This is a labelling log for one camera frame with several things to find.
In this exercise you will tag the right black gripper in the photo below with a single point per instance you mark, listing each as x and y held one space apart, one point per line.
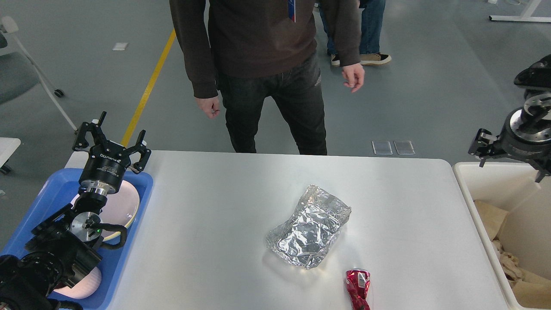
524 137

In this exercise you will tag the pink mug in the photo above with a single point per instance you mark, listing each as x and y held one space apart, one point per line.
84 288

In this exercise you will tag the pink plate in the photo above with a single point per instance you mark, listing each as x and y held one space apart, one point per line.
80 225

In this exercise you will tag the person in dark clothes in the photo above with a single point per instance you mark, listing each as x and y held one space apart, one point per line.
239 52

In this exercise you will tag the person in blue jeans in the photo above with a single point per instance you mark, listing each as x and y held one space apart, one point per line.
371 25

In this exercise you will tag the crumpled aluminium foil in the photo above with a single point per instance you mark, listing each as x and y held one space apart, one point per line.
307 236

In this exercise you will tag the crushed red can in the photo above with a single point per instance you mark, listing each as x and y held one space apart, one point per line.
357 285

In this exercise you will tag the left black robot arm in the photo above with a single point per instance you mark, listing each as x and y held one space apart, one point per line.
65 246

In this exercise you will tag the white plastic bin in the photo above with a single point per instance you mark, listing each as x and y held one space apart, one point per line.
527 231

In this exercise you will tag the brown paper ball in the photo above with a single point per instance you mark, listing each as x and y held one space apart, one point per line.
509 264

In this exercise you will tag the white side table left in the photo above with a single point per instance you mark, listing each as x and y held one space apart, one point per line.
7 148

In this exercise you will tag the grey chair left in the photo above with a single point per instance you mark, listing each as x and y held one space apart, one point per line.
19 72

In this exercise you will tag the white paper on floor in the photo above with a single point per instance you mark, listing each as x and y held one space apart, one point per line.
120 46

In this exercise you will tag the white table frame corner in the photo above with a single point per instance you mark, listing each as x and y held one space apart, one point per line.
526 15

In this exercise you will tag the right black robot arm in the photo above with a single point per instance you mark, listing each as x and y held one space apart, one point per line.
536 81

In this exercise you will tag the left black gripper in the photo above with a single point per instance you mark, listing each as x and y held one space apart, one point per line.
107 163

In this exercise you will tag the blue plastic tray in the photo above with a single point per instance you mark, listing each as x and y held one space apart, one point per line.
57 191

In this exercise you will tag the brown paper bag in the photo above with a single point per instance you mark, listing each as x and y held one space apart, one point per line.
533 291
493 218

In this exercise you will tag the left clear floor plate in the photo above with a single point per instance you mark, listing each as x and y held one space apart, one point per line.
382 147

